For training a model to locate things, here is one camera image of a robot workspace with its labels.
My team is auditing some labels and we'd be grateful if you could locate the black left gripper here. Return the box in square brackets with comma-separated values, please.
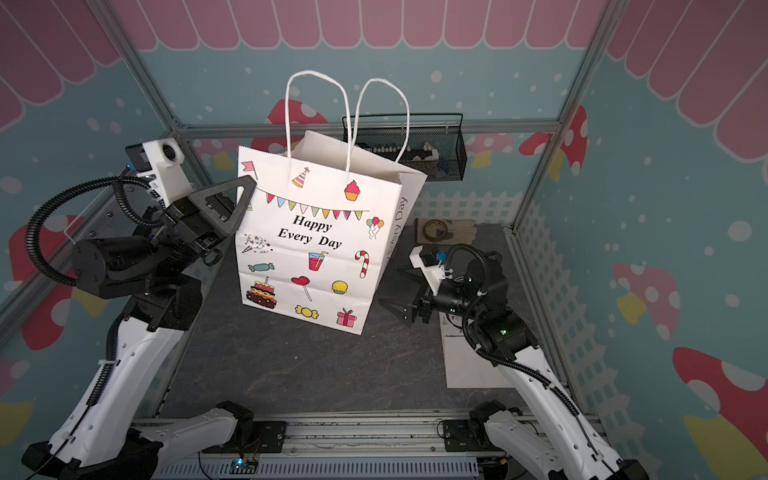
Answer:
[152, 178, 262, 278]

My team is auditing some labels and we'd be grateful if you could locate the white paper gift bag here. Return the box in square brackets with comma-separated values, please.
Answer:
[439, 313, 512, 390]

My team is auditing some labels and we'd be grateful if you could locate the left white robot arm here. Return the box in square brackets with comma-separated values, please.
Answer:
[22, 176, 257, 479]

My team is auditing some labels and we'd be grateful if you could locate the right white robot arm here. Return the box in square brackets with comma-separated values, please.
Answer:
[380, 244, 649, 479]

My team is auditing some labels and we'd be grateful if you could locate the brown packing tape roll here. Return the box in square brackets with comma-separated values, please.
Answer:
[420, 219, 453, 243]

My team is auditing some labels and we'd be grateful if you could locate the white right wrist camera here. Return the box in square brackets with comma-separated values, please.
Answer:
[409, 245, 447, 294]

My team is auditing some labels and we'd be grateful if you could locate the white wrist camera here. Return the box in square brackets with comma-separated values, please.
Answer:
[409, 245, 447, 294]
[125, 138, 193, 206]

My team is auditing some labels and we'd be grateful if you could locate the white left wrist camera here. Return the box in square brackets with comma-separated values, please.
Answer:
[125, 138, 193, 206]

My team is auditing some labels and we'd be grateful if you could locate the black wire mesh wall basket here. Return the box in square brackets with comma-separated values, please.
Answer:
[356, 113, 468, 182]

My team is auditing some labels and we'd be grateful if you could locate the metal base rail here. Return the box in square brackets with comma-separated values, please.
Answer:
[128, 410, 607, 480]

